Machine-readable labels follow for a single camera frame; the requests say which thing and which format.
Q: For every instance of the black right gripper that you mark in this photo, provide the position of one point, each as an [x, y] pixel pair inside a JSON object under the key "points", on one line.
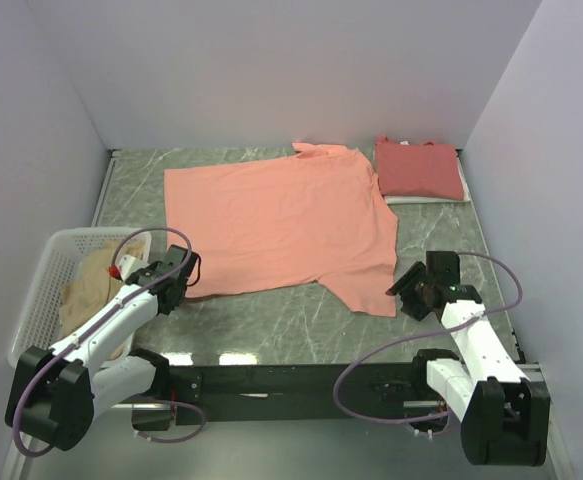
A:
{"points": [[416, 273]]}

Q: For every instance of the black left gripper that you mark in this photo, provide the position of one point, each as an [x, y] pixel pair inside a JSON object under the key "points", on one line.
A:
{"points": [[151, 267]]}

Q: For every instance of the salmon pink t-shirt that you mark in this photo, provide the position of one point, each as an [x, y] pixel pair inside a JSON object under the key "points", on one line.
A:
{"points": [[315, 216]]}

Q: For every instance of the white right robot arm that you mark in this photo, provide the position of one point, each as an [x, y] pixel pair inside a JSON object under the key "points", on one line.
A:
{"points": [[503, 414]]}

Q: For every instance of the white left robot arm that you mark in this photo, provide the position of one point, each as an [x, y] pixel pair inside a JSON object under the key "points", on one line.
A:
{"points": [[57, 392]]}

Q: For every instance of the beige t-shirt in basket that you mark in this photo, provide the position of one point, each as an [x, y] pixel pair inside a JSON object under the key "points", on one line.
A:
{"points": [[91, 291]]}

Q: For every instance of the folded red t-shirt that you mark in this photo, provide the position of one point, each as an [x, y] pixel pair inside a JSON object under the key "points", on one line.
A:
{"points": [[428, 170]]}

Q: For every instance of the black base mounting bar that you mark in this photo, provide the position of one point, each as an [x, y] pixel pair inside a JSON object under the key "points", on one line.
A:
{"points": [[298, 392]]}

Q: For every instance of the white plastic laundry basket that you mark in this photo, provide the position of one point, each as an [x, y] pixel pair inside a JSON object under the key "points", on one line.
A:
{"points": [[39, 323]]}

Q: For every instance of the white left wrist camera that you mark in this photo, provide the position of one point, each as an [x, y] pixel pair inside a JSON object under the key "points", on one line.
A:
{"points": [[125, 266]]}

